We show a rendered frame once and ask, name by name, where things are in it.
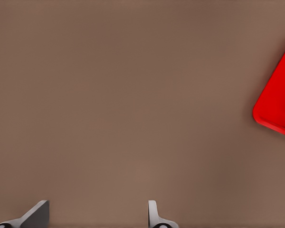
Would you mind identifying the red plastic tray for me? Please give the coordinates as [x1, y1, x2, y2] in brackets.
[252, 37, 285, 140]

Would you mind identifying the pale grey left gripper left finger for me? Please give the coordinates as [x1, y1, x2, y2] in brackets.
[0, 199, 50, 228]

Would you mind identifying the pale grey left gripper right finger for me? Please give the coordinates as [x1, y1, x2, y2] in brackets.
[148, 200, 180, 228]

